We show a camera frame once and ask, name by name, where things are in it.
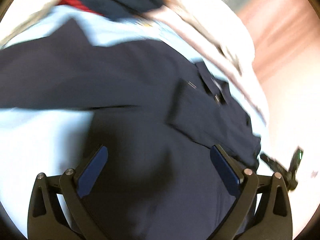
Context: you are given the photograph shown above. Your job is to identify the dark navy coat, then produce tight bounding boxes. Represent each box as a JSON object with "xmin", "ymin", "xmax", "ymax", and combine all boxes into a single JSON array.
[{"xmin": 1, "ymin": 20, "xmax": 260, "ymax": 239}]

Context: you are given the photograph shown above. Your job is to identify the light blue floral bedsheet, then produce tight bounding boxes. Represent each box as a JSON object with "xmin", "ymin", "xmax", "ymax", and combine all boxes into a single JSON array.
[{"xmin": 0, "ymin": 4, "xmax": 201, "ymax": 201}]

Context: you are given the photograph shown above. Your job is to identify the white fluffy blanket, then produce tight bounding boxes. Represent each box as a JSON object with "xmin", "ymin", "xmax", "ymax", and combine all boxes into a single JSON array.
[{"xmin": 159, "ymin": 0, "xmax": 269, "ymax": 121}]

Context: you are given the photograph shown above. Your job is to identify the white patterned cloth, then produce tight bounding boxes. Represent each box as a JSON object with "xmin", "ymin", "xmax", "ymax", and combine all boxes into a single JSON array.
[{"xmin": 1, "ymin": 0, "xmax": 61, "ymax": 48}]

